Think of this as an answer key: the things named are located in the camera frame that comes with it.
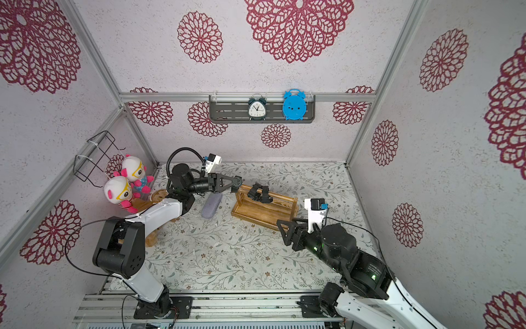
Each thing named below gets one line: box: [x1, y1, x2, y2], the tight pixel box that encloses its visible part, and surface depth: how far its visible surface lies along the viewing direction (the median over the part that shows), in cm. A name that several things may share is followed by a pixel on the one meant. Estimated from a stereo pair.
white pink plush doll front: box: [103, 176, 140, 214], surface depth 87 cm
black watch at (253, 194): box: [247, 183, 263, 202], surface depth 80 cm
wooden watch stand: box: [231, 184, 299, 231], surface depth 102 cm
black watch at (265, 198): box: [260, 185, 274, 204], surface depth 80 cm
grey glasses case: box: [201, 192, 223, 219], surface depth 101 cm
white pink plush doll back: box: [121, 154, 155, 199], surface depth 96 cm
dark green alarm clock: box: [247, 97, 268, 122], surface depth 92 cm
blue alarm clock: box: [282, 88, 308, 121], surface depth 91 cm
